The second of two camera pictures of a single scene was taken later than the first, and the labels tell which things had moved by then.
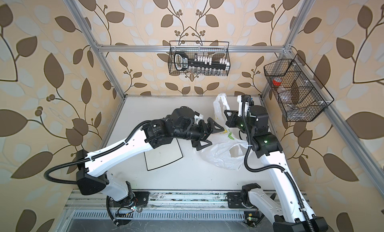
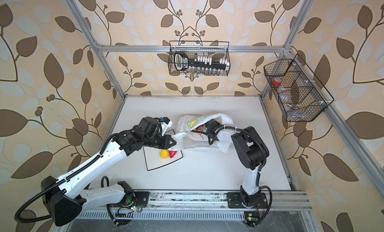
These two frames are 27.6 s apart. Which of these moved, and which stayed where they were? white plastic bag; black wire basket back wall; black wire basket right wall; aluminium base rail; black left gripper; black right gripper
Moved: black left gripper; black right gripper; white plastic bag
Stayed: aluminium base rail; black wire basket right wall; black wire basket back wall
